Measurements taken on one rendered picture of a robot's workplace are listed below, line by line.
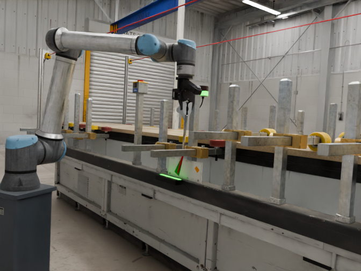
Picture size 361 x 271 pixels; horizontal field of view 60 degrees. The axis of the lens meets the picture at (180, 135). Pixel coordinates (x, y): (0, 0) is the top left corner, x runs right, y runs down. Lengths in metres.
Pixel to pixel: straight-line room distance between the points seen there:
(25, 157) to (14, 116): 7.36
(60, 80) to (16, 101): 7.30
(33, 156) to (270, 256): 1.29
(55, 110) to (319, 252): 1.44
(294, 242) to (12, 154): 1.36
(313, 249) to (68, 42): 1.39
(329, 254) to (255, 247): 0.54
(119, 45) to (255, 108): 9.36
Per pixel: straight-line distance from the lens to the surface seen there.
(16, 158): 1.77
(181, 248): 2.13
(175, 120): 3.19
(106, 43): 1.55
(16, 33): 9.33
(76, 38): 1.65
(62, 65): 1.85
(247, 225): 1.41
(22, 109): 9.15
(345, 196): 1.15
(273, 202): 1.28
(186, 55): 1.51
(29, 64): 9.25
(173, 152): 1.43
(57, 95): 1.85
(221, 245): 1.86
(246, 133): 1.34
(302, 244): 1.29
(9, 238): 1.81
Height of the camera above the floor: 1.00
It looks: 3 degrees down
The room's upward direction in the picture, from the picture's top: 3 degrees clockwise
